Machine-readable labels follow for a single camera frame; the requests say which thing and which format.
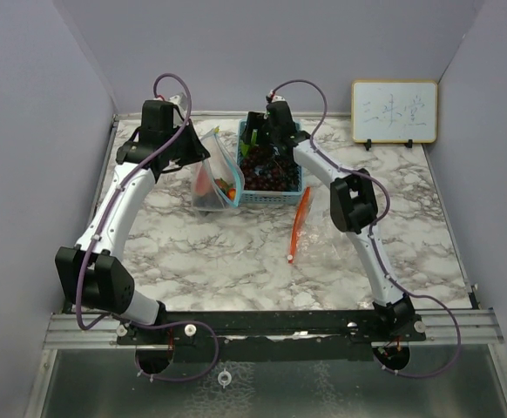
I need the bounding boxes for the green leaf vegetable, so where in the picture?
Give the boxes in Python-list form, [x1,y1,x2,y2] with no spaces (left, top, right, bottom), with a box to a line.
[240,129,258,157]

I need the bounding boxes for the dark grape bunch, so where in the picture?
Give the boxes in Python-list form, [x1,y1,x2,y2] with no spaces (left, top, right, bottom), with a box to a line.
[239,145,300,192]

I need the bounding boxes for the watermelon slice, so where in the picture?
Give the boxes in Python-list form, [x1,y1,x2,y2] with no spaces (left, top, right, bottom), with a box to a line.
[193,166,213,196]

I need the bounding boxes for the clear bag blue zipper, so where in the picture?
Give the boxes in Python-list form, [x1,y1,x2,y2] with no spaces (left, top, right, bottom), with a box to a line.
[191,126,245,216]

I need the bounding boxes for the dark purple plum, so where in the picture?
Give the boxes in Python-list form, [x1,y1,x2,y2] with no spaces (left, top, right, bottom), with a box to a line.
[193,193,223,212]

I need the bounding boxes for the cherry tomatoes with green leaves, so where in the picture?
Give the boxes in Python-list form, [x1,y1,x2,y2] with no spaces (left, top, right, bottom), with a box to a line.
[215,178,237,202]

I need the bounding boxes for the clear bag orange zipper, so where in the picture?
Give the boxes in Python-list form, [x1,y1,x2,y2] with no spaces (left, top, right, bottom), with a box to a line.
[287,186,355,266]

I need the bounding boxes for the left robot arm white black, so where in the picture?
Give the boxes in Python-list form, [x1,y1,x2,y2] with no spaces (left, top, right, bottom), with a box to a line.
[55,95,210,344]

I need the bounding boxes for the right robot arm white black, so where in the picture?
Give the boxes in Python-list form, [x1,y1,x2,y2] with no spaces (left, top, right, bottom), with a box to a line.
[240,101,416,340]

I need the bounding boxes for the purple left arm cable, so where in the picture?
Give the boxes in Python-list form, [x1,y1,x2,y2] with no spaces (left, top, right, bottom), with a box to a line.
[74,74,220,384]

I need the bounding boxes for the small whiteboard wooden frame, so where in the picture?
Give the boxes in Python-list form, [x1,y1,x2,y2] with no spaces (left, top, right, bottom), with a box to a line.
[351,79,438,145]

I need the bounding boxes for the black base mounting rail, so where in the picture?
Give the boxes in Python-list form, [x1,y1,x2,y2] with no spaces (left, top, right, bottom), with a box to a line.
[117,310,426,363]

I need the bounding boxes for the aluminium frame rail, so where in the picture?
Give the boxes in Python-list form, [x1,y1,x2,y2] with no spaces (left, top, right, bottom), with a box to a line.
[44,309,504,350]

